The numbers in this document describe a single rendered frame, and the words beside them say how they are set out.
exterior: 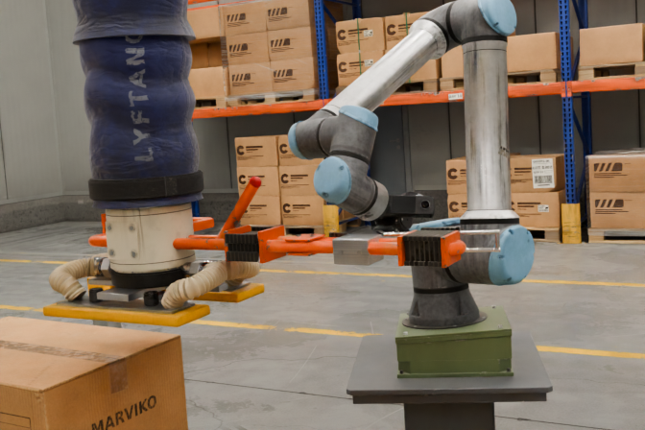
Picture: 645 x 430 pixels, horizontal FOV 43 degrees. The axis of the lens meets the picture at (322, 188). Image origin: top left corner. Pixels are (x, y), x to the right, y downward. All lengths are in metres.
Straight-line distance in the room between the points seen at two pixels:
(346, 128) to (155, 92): 0.42
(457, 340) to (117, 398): 0.85
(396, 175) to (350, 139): 8.73
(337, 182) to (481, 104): 0.55
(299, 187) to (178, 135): 8.09
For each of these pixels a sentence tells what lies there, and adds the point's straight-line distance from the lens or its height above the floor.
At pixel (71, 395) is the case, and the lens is 1.73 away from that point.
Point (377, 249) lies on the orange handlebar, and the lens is 1.39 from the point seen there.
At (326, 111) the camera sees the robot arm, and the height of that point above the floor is 1.44.
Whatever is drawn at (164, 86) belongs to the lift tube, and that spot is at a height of 1.50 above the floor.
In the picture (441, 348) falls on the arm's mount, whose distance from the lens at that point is 2.13.
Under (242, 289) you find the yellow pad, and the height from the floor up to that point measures 1.09.
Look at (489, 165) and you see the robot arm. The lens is 2.08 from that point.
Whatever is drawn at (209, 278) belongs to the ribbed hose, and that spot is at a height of 1.14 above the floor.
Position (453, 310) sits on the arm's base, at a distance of 2.19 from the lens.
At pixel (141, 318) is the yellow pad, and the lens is 1.55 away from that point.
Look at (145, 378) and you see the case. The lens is 1.87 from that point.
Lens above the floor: 1.43
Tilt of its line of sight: 5 degrees down
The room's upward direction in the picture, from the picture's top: 4 degrees counter-clockwise
